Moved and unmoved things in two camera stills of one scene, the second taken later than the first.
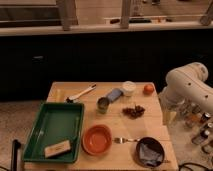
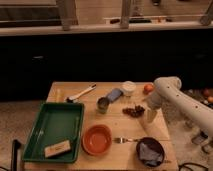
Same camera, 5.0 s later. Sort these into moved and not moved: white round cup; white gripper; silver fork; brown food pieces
Moved: white gripper
Not moved: silver fork; brown food pieces; white round cup
